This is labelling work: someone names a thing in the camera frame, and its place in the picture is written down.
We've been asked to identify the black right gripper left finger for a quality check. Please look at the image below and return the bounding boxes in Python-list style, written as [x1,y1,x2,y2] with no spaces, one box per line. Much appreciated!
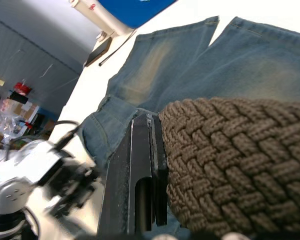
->
[97,113,154,236]

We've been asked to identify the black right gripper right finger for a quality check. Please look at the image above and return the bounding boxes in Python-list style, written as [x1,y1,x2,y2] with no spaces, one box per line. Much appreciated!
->
[151,114,169,226]

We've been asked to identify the brown braided belt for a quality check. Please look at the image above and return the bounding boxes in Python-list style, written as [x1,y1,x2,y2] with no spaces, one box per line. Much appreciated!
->
[158,97,300,238]

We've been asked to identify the blue denim shorts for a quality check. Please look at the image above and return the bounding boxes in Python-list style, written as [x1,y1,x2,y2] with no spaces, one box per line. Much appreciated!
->
[80,15,300,237]

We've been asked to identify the clear plastic bag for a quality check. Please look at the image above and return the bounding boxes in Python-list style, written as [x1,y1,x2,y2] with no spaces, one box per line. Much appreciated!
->
[0,115,24,145]

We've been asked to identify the cardboard boxes shelf clutter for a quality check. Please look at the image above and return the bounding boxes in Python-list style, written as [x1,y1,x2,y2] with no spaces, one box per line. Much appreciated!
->
[0,91,40,126]

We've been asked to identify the red container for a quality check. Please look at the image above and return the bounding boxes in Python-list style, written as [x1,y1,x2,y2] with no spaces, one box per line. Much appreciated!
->
[13,81,32,96]

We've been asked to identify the black flat tablet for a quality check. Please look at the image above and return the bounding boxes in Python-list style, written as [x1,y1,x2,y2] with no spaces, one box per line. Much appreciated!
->
[84,36,113,68]

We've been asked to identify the cream white plastic device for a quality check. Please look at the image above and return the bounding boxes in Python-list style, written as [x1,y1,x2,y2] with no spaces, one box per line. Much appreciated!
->
[69,0,137,42]

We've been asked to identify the blue box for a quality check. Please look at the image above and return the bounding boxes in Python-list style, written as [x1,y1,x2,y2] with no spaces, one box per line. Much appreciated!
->
[97,0,178,29]

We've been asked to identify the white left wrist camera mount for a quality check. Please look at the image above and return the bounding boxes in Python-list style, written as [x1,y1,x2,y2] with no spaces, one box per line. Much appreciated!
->
[17,140,66,185]

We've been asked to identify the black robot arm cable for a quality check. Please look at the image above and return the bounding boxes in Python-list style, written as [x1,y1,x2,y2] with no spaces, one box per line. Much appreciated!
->
[3,120,81,161]

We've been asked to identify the thin black cable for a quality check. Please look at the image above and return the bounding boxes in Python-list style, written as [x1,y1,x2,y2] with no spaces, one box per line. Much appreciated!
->
[98,29,138,67]

